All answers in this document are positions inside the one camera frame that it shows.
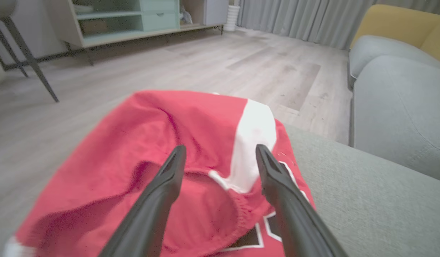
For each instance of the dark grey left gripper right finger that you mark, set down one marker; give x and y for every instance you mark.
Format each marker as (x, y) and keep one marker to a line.
(298, 228)

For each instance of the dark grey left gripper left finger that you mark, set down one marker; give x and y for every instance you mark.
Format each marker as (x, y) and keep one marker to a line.
(148, 221)

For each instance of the red Bulls 23 jersey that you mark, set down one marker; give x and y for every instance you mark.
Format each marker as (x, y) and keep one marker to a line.
(134, 135)

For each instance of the grey and yellow sofa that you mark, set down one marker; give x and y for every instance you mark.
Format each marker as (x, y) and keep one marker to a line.
(384, 107)

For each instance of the brown cardboard box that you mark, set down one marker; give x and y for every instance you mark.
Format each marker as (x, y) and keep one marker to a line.
(93, 28)

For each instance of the long TV cabinet with drawers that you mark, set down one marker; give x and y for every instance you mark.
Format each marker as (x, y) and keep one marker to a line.
(159, 18)

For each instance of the grey soft toy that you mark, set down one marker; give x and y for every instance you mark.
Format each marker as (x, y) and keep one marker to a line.
(186, 17)

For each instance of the grey pleated curtain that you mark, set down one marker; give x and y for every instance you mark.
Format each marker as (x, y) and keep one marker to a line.
(295, 18)

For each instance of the white ribbed plant pot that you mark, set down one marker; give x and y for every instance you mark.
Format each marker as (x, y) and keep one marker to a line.
(231, 18)

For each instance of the chair with dark legs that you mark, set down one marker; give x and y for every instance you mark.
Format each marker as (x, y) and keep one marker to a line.
(2, 7)

